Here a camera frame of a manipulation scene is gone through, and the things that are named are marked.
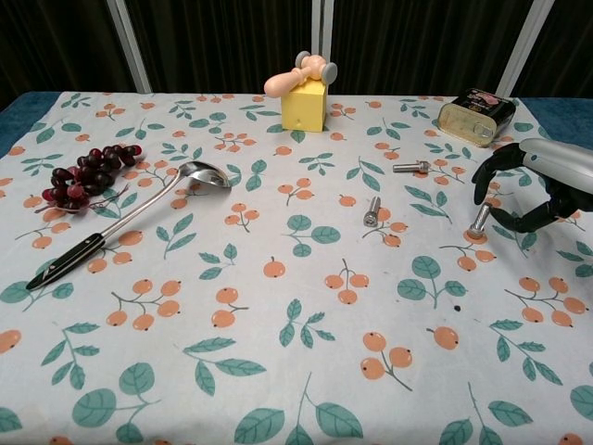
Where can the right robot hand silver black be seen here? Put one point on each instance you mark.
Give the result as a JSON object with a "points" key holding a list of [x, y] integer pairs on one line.
{"points": [[556, 162]]}

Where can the silver bolt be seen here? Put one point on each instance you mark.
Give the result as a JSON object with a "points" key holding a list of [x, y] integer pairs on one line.
{"points": [[479, 222], [372, 213], [407, 167]]}

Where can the black gold food tin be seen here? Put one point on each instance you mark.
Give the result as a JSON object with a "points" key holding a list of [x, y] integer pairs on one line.
{"points": [[468, 123]]}

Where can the black curtain partition panel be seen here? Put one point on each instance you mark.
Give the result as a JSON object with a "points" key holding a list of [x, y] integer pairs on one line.
{"points": [[565, 41], [222, 41], [417, 41], [46, 41]]}

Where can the yellow block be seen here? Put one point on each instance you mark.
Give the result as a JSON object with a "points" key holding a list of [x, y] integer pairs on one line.
{"points": [[303, 109]]}

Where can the peach toy hammer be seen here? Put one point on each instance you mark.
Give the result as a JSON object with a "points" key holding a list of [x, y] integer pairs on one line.
{"points": [[282, 83]]}

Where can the floral print tablecloth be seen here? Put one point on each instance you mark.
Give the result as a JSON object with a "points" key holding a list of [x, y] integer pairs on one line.
{"points": [[278, 324]]}

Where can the dark red grape bunch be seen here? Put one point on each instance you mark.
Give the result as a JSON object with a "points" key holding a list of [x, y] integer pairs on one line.
{"points": [[92, 171]]}

